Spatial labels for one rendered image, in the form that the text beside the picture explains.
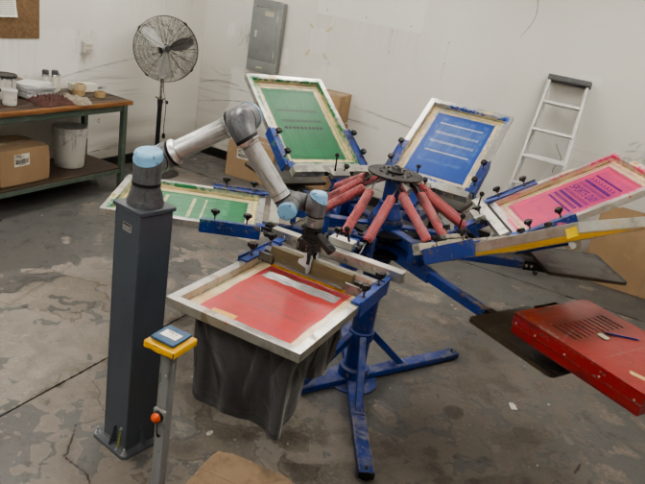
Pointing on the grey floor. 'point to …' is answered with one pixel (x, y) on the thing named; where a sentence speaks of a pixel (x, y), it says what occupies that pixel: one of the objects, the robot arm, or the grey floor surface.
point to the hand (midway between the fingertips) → (311, 270)
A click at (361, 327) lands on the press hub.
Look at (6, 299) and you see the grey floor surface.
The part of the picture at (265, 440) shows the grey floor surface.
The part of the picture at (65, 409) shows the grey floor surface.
